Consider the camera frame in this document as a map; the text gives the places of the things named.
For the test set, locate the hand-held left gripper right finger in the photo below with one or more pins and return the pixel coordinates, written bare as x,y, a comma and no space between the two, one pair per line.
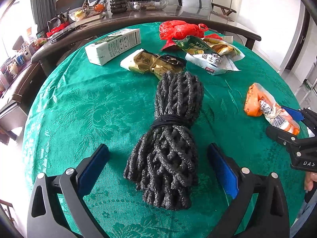
223,171

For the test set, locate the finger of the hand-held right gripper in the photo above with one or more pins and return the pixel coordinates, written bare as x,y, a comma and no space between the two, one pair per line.
279,135
293,112

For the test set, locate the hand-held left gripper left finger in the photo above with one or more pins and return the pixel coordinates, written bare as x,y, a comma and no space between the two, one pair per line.
92,168

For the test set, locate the orange snack wrapper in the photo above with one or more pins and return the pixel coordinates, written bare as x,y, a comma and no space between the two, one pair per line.
252,101

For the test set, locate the black foam net bundle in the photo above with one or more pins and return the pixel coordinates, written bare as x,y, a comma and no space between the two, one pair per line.
168,153

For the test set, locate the red plastic bag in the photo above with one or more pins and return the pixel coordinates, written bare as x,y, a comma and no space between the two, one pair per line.
178,29

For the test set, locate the person's right hand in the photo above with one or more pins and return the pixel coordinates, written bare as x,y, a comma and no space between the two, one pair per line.
310,181

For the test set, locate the person's grey trousers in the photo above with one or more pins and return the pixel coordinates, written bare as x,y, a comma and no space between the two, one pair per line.
303,218

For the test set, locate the green patterned tablecloth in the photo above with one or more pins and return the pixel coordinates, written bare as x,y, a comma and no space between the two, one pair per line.
86,104

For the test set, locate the white snack wrapper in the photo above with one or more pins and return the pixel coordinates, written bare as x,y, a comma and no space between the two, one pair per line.
213,64

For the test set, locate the clear bread wrapper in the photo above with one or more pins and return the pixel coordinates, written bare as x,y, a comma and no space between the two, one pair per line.
223,47

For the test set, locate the wooden slatted chair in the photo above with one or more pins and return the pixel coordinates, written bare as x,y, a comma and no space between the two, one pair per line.
6,213

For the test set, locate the low wooden cabinet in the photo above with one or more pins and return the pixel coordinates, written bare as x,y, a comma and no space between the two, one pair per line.
22,84

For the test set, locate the gold black snack wrapper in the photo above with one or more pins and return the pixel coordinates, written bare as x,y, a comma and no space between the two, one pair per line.
148,63

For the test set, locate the white green milk carton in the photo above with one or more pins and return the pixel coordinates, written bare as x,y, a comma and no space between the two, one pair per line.
111,47

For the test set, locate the green snack wrapper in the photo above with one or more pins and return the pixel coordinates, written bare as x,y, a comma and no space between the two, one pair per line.
190,44

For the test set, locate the wooden armchair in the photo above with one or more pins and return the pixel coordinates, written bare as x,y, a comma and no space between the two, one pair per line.
223,8

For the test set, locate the red snack wrapper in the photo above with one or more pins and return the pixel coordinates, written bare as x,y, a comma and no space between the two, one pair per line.
169,45

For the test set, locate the red box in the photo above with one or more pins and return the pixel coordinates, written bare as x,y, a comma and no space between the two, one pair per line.
55,29

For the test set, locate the dark glossy dining table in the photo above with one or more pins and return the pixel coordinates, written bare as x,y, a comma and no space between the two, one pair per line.
185,12

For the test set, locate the white book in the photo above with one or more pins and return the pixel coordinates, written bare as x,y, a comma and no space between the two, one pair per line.
94,17

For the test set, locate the small glass bowl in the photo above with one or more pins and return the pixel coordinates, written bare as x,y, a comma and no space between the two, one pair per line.
76,15

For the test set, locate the glass fruit bowl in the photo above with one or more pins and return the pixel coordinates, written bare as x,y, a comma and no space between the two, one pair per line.
94,8

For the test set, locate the orange fruit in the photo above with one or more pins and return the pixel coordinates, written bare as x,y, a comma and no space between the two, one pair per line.
99,7

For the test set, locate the grey curtain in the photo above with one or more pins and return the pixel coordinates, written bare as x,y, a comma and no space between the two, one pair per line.
42,7

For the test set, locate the large glass bowl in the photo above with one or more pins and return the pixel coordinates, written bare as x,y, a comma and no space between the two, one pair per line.
148,5

